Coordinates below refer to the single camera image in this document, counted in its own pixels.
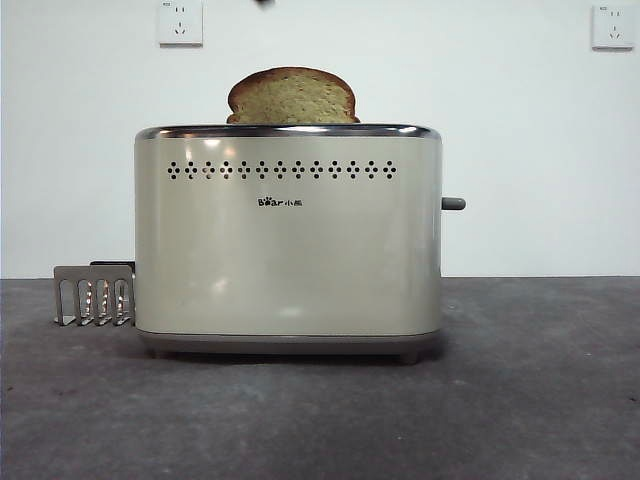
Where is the brown bread slice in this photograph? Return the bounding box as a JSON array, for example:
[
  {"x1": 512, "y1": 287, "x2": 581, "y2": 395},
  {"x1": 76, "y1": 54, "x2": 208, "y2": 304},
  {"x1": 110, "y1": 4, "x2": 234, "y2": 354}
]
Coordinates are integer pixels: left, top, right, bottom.
[{"x1": 225, "y1": 67, "x2": 362, "y2": 125}]

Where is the cream two-slot toaster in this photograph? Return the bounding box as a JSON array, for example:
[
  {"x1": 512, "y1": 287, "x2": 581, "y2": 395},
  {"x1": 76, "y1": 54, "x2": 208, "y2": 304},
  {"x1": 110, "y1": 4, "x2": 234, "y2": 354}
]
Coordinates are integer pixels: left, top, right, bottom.
[{"x1": 134, "y1": 123, "x2": 444, "y2": 365}]

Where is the grey metal toast rack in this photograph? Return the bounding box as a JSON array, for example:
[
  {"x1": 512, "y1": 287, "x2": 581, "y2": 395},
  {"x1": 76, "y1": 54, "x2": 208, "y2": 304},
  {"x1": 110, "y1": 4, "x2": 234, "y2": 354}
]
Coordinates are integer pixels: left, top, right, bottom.
[{"x1": 52, "y1": 264, "x2": 137, "y2": 329}]

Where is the white wall socket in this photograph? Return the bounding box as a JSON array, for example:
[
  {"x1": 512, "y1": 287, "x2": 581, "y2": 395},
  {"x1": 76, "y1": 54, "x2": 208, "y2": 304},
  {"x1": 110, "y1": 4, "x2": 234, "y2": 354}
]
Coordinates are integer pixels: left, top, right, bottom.
[
  {"x1": 158, "y1": 0, "x2": 205, "y2": 49},
  {"x1": 591, "y1": 4, "x2": 636, "y2": 51}
]

